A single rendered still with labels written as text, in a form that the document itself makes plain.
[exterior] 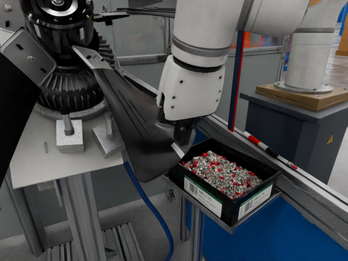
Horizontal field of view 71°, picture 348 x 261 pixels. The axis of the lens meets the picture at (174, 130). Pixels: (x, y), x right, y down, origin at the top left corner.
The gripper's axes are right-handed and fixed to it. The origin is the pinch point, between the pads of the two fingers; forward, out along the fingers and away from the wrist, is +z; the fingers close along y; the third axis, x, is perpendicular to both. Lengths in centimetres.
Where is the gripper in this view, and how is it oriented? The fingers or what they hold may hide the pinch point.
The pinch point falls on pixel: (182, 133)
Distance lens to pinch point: 46.3
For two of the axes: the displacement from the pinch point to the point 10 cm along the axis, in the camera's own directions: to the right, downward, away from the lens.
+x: 3.9, 6.5, -6.5
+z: -1.3, 7.4, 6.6
